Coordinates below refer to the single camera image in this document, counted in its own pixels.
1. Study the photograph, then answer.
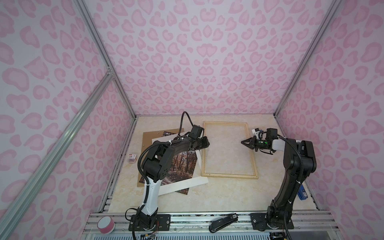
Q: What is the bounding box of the light wooden picture frame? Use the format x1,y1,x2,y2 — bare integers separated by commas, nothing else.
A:
201,121,259,179

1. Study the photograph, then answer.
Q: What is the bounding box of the white mat board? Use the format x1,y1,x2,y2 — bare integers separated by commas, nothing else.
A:
159,150,209,196

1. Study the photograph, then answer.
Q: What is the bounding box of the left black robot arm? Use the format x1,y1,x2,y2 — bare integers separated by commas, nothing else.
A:
132,125,210,230

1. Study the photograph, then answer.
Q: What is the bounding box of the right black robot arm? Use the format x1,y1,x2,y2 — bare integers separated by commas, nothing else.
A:
241,128,317,232

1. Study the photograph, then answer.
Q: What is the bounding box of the autumn forest photo print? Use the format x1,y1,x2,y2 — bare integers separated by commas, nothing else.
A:
138,130,199,195

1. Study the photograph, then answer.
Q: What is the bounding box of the blue stapler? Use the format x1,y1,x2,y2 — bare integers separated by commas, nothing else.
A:
298,185,308,201

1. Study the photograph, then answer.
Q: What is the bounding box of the small clear pin box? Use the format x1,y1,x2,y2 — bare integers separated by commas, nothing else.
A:
128,154,138,164

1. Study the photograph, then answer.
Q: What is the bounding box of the black stapler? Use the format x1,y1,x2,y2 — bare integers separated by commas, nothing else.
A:
209,213,239,234

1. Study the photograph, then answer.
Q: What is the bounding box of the pink white tape roll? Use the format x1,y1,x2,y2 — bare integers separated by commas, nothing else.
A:
97,216,116,235

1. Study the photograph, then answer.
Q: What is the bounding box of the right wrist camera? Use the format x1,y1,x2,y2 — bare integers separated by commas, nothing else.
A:
252,128,264,140

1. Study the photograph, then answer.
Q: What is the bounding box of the brown frame backing board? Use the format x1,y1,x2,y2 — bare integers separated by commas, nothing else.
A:
137,128,184,188

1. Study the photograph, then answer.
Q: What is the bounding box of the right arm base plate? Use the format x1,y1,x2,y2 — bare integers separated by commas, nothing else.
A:
250,213,294,232

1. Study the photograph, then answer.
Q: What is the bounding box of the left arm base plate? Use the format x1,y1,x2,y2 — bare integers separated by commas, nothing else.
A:
129,214,171,232

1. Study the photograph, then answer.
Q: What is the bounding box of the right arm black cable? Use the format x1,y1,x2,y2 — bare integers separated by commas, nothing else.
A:
278,134,304,211

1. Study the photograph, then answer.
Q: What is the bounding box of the aluminium mounting rail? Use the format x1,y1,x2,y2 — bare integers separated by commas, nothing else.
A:
81,210,343,240

